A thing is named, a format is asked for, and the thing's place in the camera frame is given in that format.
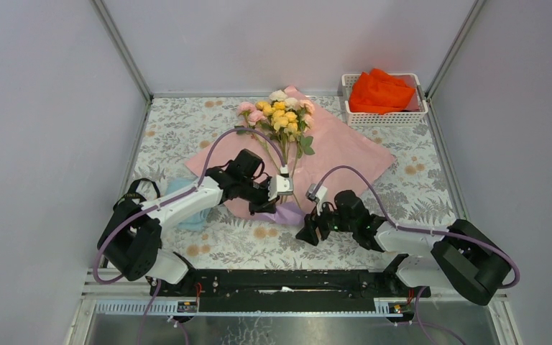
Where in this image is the white perforated plastic basket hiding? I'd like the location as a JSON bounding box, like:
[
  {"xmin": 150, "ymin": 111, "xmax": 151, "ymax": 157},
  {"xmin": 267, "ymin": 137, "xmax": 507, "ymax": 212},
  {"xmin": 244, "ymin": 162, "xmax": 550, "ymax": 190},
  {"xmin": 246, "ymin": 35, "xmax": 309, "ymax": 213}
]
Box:
[{"xmin": 341, "ymin": 73, "xmax": 428, "ymax": 127}]

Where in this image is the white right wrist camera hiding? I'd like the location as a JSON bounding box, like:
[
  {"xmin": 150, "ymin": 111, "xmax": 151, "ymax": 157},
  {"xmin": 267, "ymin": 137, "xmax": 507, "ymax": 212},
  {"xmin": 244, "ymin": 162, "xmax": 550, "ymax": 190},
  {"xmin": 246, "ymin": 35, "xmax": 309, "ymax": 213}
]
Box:
[{"xmin": 305, "ymin": 183, "xmax": 328, "ymax": 215}]

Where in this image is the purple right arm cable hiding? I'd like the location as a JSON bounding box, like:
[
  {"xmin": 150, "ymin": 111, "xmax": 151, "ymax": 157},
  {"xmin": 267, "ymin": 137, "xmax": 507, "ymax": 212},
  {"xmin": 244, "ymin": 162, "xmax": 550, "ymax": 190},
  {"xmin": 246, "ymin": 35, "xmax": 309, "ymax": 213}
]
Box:
[{"xmin": 311, "ymin": 165, "xmax": 521, "ymax": 345}]

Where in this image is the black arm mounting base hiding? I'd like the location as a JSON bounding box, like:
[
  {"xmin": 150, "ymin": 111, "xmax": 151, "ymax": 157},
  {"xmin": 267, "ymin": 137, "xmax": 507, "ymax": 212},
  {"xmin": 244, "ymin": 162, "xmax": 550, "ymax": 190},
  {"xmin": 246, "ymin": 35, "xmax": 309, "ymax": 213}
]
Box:
[{"xmin": 150, "ymin": 270, "xmax": 431, "ymax": 313}]

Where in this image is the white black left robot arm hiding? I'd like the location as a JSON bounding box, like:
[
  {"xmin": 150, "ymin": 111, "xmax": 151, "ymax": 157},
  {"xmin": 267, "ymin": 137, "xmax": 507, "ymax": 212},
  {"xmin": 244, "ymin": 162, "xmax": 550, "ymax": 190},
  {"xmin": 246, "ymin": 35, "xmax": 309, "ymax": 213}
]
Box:
[{"xmin": 97, "ymin": 149, "xmax": 293, "ymax": 295}]

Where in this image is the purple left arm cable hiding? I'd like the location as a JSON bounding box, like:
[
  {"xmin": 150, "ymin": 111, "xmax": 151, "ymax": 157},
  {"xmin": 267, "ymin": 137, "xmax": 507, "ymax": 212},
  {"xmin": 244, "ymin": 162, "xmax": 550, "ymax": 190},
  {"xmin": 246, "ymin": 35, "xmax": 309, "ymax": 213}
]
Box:
[{"xmin": 92, "ymin": 127, "xmax": 290, "ymax": 345}]

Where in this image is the white fake flower stem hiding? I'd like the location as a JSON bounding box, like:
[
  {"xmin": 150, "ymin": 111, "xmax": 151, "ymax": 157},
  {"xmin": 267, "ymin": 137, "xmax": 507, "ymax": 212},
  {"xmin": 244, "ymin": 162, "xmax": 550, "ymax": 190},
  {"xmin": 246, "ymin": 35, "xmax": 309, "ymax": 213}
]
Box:
[{"xmin": 268, "ymin": 89, "xmax": 305, "ymax": 211}]

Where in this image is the yellow fake flower stem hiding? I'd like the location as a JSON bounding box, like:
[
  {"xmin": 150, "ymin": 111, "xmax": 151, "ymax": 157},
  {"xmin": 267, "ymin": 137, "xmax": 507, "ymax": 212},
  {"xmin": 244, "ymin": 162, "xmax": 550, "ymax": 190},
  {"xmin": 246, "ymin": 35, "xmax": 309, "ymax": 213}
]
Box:
[{"xmin": 255, "ymin": 101, "xmax": 299, "ymax": 162}]

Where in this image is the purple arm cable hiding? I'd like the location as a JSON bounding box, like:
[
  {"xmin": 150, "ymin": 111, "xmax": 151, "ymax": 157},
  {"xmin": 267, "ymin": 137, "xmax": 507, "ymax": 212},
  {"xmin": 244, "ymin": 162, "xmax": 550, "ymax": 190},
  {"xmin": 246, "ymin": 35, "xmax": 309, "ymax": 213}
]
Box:
[
  {"xmin": 92, "ymin": 127, "xmax": 290, "ymax": 345},
  {"xmin": 311, "ymin": 165, "xmax": 521, "ymax": 345}
]

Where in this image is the pink purple wrapping paper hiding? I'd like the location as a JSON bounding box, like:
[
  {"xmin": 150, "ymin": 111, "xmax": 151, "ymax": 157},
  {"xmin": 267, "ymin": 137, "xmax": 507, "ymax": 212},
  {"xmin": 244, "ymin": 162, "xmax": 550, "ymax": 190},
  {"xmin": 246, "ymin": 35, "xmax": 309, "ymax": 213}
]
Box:
[{"xmin": 185, "ymin": 106, "xmax": 395, "ymax": 225}]

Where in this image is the orange cloth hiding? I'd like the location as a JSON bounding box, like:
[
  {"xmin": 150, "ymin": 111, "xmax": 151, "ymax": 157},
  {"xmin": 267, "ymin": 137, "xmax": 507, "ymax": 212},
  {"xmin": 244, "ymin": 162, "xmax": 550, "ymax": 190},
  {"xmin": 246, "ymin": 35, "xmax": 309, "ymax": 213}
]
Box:
[{"xmin": 349, "ymin": 68, "xmax": 415, "ymax": 115}]

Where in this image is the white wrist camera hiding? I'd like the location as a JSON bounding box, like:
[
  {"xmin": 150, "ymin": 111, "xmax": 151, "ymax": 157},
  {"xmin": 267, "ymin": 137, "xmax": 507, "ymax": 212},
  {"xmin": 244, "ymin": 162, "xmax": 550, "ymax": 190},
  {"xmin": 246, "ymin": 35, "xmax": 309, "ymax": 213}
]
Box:
[
  {"xmin": 305, "ymin": 183, "xmax": 328, "ymax": 215},
  {"xmin": 268, "ymin": 175, "xmax": 294, "ymax": 201}
]

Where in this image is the floral patterned table mat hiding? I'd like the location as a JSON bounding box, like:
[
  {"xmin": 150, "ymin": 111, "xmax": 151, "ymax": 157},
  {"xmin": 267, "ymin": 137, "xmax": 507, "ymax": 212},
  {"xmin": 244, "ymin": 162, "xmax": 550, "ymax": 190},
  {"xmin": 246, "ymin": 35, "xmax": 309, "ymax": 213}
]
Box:
[{"xmin": 129, "ymin": 97, "xmax": 456, "ymax": 270}]

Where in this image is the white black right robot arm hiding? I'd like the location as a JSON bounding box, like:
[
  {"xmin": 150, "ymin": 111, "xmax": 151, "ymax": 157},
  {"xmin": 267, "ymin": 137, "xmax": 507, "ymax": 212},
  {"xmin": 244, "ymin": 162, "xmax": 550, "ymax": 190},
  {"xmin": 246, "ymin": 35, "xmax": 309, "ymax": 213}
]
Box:
[{"xmin": 296, "ymin": 185, "xmax": 513, "ymax": 305}]

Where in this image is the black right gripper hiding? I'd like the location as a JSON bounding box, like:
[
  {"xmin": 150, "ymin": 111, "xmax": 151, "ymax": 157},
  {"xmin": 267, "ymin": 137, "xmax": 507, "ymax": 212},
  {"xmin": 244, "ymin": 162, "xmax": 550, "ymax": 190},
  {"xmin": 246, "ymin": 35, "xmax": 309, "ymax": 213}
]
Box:
[{"xmin": 295, "ymin": 199, "xmax": 356, "ymax": 246}]

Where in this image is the black printed ribbon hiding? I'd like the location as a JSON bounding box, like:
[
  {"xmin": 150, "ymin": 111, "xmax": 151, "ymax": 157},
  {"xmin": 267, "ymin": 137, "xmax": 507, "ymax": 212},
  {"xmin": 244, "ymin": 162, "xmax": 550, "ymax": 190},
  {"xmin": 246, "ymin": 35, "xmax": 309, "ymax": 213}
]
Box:
[{"xmin": 112, "ymin": 178, "xmax": 162, "ymax": 211}]

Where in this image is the light blue towel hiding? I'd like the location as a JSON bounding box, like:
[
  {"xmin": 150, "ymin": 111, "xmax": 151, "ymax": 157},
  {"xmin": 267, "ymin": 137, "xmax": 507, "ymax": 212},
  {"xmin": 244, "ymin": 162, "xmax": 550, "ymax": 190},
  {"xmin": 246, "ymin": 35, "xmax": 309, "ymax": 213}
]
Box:
[{"xmin": 164, "ymin": 178, "xmax": 211, "ymax": 234}]

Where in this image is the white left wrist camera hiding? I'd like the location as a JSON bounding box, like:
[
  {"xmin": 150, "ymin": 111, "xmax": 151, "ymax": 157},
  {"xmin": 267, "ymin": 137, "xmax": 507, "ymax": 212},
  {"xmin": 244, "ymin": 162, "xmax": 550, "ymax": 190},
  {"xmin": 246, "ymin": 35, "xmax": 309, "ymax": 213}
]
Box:
[{"xmin": 268, "ymin": 175, "xmax": 294, "ymax": 201}]

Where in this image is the pink fake flower stem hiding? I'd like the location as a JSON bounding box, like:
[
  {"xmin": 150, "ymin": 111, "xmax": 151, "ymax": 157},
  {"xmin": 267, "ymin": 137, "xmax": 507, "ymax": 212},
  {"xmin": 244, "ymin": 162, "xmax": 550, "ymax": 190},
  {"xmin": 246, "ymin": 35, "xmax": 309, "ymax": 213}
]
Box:
[
  {"xmin": 237, "ymin": 101, "xmax": 280, "ymax": 172},
  {"xmin": 293, "ymin": 99, "xmax": 316, "ymax": 175}
]

